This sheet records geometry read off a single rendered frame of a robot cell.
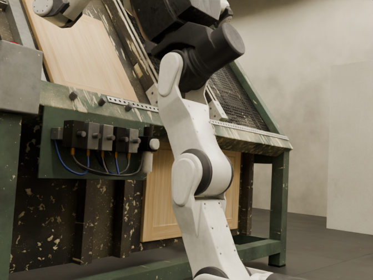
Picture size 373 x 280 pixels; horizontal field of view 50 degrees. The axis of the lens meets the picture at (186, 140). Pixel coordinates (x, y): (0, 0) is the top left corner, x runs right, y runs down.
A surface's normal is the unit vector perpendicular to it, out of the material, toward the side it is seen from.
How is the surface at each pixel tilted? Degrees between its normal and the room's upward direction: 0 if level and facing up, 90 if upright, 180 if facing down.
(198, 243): 90
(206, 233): 90
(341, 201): 90
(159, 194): 90
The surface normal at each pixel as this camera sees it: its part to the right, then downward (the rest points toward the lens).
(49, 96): 0.66, -0.58
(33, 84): 0.78, 0.00
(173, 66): -0.63, -0.09
